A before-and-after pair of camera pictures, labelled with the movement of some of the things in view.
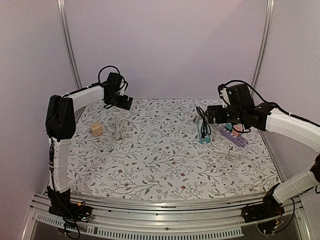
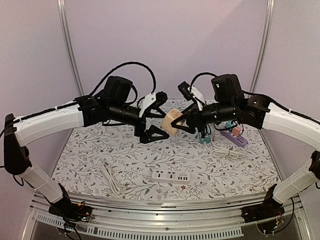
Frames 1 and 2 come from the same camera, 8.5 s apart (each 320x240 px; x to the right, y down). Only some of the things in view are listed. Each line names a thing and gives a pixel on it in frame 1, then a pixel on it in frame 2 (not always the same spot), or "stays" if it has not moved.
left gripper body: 116,101 → 117,112
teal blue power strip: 204,139 stays
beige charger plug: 96,128 → 166,123
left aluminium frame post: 63,22 stays
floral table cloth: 163,148 stays
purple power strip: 238,140 stays
